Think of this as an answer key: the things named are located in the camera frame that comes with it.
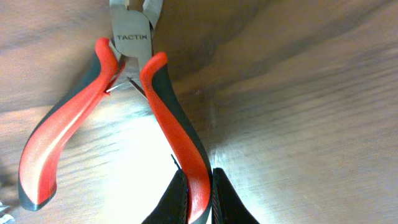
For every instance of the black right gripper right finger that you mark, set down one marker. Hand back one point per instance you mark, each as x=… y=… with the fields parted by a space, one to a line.
x=227 y=207

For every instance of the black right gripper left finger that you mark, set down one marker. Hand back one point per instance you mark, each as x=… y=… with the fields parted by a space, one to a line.
x=172 y=208

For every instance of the red handled pliers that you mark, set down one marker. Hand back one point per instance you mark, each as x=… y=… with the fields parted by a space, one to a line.
x=133 y=25

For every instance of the silver combination wrench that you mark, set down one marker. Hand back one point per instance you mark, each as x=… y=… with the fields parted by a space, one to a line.
x=5 y=218

